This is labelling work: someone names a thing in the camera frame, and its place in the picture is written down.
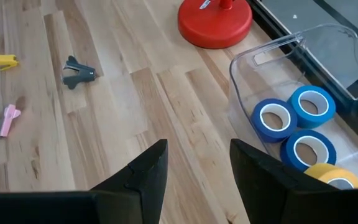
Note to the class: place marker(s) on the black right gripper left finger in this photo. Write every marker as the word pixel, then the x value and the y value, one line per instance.
pixel 120 208

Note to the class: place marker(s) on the clear plastic bin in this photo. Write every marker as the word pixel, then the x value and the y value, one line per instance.
pixel 247 93

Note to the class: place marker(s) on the yellow tape roll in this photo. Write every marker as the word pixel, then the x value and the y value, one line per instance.
pixel 319 171

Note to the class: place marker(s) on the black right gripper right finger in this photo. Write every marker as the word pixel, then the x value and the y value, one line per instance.
pixel 275 202

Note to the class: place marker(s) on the red desk lamp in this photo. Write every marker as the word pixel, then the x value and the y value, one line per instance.
pixel 213 28

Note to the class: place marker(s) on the pink staple remover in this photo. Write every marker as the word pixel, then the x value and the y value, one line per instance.
pixel 6 119

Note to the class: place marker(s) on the white binder clip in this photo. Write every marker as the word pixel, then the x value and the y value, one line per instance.
pixel 84 74

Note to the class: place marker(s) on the dark blue tape roll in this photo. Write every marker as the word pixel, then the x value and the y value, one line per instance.
pixel 272 137
pixel 286 152

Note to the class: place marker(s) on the light blue tape roll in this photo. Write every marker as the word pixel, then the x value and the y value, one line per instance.
pixel 309 123

